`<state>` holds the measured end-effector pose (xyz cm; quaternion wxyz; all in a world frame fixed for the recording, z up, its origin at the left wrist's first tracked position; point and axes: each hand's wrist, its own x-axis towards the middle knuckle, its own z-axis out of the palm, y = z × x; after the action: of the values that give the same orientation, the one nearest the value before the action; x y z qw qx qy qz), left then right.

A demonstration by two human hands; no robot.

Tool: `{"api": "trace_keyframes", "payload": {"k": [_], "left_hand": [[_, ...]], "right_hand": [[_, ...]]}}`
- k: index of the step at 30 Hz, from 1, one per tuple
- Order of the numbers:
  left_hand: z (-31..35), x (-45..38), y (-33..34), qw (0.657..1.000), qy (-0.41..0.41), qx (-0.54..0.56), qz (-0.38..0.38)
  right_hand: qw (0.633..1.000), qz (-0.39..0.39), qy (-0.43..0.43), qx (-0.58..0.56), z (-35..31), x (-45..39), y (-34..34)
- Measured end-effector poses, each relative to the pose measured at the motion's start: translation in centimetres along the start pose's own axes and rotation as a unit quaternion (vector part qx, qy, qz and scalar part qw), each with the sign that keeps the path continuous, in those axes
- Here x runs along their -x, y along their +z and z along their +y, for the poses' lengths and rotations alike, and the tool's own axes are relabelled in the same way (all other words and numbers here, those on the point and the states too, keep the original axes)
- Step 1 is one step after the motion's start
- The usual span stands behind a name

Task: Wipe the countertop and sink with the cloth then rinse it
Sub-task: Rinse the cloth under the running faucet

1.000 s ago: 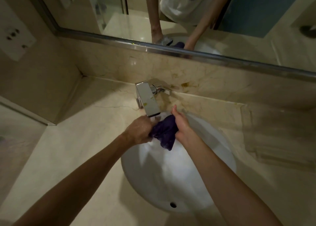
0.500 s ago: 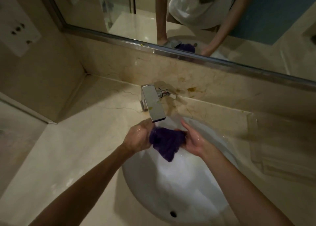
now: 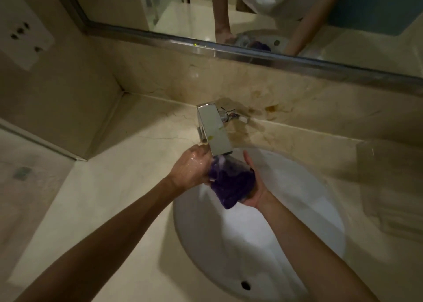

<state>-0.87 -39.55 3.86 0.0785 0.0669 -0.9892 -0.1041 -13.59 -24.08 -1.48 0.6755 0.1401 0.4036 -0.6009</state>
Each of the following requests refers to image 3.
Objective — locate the person's left hand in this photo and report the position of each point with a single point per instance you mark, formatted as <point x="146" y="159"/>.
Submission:
<point x="188" y="169"/>

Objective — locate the person's right hand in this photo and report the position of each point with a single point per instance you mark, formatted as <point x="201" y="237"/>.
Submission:
<point x="256" y="187"/>

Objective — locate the person's right thumb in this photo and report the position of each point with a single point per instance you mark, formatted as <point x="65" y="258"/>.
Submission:
<point x="248" y="161"/>

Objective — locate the person's left fingers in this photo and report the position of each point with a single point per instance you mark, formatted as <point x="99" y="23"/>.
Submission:
<point x="206" y="166"/>

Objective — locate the purple wet cloth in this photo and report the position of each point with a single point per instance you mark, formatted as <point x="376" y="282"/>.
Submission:
<point x="233" y="182"/>

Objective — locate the person's left forearm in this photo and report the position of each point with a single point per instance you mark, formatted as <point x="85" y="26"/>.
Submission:
<point x="95" y="245"/>

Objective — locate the person's right forearm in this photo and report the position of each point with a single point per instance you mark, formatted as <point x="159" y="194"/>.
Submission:
<point x="314" y="255"/>

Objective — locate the chrome square faucet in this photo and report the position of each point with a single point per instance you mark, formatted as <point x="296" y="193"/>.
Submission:
<point x="214" y="130"/>

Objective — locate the white round sink basin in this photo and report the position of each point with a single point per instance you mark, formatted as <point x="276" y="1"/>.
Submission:
<point x="231" y="245"/>

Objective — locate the metal framed wall mirror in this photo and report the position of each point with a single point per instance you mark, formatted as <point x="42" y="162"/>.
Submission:
<point x="264" y="17"/>

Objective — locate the white wall socket plate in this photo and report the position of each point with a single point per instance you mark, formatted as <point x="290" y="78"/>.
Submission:
<point x="24" y="35"/>

